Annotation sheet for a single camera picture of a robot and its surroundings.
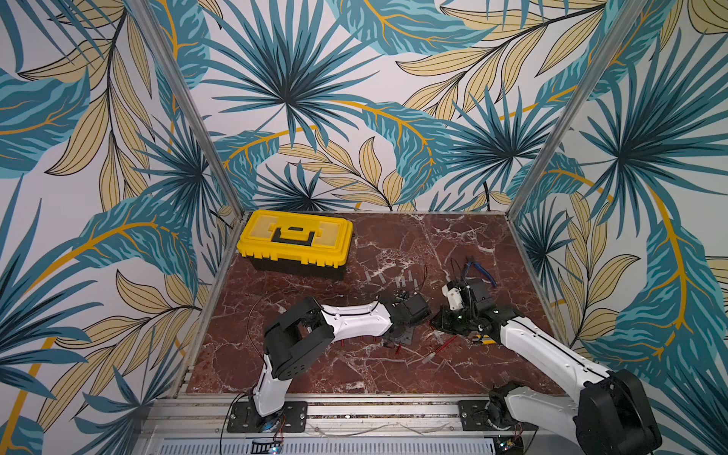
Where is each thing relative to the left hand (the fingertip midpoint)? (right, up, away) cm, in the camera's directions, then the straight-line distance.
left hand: (399, 337), depth 87 cm
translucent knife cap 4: (+5, +17, +14) cm, 23 cm away
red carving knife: (0, -2, -1) cm, 2 cm away
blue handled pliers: (+29, +22, +18) cm, 40 cm away
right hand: (+9, +6, -2) cm, 11 cm away
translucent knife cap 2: (+1, +16, +14) cm, 21 cm away
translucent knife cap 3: (+3, +15, +12) cm, 20 cm away
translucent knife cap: (-5, +17, +14) cm, 22 cm away
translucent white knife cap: (-9, +17, +14) cm, 24 cm away
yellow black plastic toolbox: (-32, +29, +1) cm, 43 cm away
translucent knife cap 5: (+7, +14, +12) cm, 20 cm away
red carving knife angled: (+14, -2, -1) cm, 14 cm away
